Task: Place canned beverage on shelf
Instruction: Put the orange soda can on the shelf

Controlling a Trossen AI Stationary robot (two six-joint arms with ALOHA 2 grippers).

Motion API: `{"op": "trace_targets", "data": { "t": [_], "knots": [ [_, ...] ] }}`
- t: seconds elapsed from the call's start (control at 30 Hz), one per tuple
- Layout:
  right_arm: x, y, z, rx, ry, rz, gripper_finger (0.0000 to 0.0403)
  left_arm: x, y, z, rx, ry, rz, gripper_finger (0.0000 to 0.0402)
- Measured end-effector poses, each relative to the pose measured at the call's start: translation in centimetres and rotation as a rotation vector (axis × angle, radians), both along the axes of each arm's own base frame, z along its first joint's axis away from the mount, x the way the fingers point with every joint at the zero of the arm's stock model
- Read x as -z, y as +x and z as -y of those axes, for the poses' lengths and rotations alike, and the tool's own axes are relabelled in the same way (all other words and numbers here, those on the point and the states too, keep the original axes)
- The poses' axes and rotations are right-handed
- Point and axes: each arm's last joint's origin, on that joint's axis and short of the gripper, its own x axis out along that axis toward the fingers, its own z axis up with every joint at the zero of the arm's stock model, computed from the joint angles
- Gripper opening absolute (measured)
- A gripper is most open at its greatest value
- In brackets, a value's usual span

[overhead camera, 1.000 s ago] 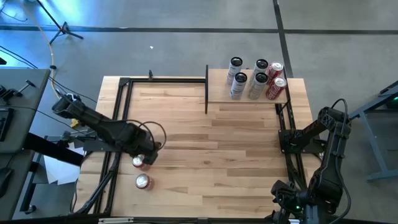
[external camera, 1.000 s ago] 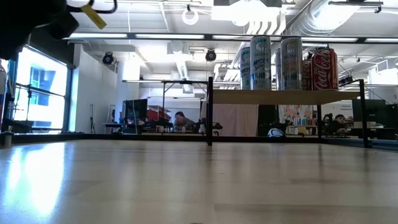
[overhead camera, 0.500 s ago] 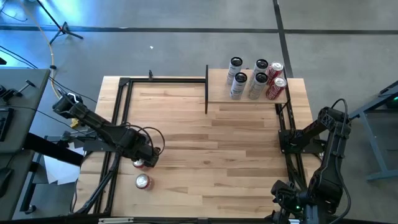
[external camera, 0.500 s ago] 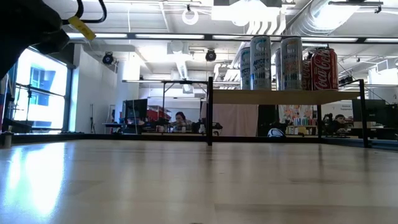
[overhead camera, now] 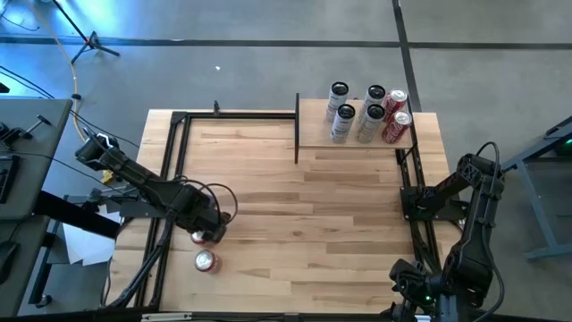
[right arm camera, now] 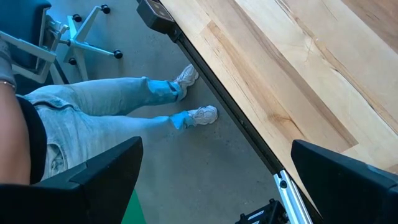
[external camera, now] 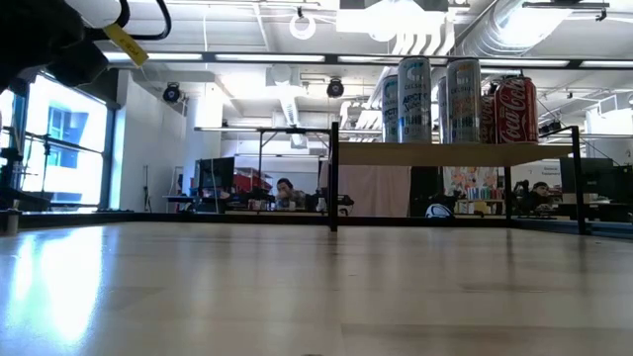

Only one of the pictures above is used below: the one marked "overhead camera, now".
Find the white Celsius Arctic Vibe can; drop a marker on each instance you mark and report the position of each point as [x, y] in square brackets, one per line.
[335, 100]
[342, 127]

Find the red Fanta strawberry can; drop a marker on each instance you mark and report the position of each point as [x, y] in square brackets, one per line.
[197, 238]

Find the black desk leg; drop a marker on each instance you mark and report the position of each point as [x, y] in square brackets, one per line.
[42, 277]

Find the white slim can black lid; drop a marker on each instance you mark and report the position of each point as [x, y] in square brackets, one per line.
[373, 96]

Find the black desk beam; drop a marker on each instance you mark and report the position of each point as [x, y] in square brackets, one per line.
[76, 217]

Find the black computer mouse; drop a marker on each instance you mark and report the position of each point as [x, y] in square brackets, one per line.
[6, 259]

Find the black stand green light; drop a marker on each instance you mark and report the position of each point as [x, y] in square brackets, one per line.
[536, 154]

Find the black keyboard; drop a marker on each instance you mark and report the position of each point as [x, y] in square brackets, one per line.
[6, 179]

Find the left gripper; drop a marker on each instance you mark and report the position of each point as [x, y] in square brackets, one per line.
[210, 223]

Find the white paper sheet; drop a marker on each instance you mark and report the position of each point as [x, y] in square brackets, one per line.
[85, 243]

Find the black clamp knob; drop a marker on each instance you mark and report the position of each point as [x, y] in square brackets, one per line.
[216, 107]

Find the red soda can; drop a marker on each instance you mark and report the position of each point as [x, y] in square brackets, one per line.
[207, 263]

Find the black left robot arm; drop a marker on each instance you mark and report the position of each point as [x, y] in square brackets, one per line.
[143, 181]

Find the black desk clamp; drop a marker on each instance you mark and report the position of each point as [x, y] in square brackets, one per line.
[20, 132]

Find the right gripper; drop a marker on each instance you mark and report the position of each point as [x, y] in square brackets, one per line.
[413, 282]

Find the wooden shelf black frame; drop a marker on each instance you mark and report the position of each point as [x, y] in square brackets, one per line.
[313, 129]

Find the black tripod stand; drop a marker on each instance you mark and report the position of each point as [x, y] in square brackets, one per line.
[91, 43]

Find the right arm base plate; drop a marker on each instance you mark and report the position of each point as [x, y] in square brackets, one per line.
[411, 212]

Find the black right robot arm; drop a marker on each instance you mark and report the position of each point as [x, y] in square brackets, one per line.
[473, 250]

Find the black table frame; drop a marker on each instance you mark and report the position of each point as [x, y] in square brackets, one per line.
[241, 115]

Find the grey desk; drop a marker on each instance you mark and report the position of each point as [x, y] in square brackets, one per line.
[27, 112]
[22, 232]

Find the Celsius Tropical Vibe can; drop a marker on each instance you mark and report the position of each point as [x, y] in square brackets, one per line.
[368, 127]

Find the red Coca-Cola can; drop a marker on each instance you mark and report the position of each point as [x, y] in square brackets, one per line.
[394, 102]
[395, 129]

